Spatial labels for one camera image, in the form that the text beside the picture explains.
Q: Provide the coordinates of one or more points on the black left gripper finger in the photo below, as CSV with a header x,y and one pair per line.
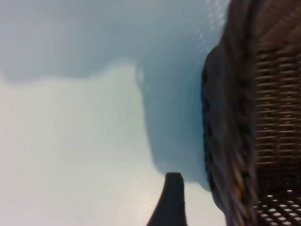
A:
x,y
171,202

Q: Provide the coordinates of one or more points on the dark brown wicker basket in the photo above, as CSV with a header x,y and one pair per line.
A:
x,y
235,117

